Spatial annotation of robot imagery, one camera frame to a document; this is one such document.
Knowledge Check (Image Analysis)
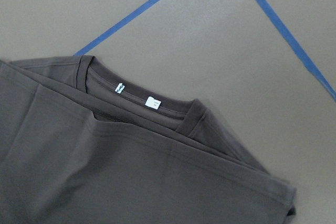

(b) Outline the dark brown t-shirt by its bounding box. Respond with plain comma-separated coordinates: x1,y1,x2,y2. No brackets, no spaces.
1,56,296,223

